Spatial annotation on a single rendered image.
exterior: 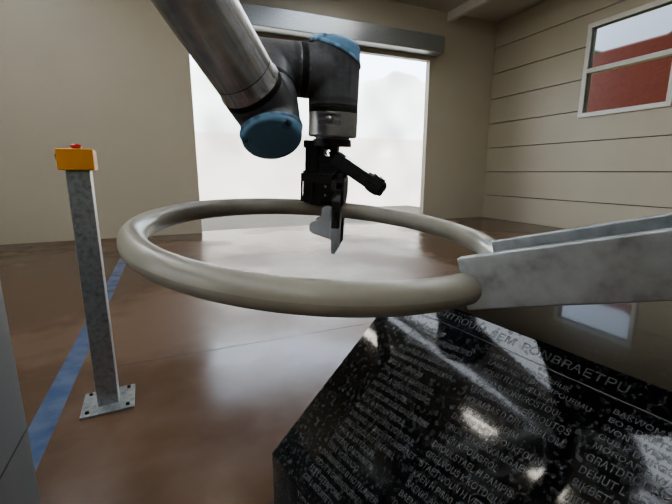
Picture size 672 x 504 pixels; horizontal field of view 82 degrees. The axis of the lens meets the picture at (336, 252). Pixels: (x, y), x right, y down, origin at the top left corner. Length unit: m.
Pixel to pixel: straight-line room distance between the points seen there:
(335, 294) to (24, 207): 6.75
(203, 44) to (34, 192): 6.46
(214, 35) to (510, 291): 0.42
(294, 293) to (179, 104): 6.53
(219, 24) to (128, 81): 6.33
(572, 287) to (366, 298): 0.16
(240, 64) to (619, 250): 0.44
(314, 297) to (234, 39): 0.34
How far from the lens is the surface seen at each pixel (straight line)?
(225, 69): 0.54
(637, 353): 0.53
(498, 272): 0.36
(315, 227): 0.73
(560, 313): 0.62
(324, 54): 0.72
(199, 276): 0.33
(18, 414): 1.14
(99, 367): 1.97
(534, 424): 0.47
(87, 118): 6.82
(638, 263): 0.35
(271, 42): 0.72
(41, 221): 6.95
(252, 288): 0.31
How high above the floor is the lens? 0.99
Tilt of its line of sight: 12 degrees down
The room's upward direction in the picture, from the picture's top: straight up
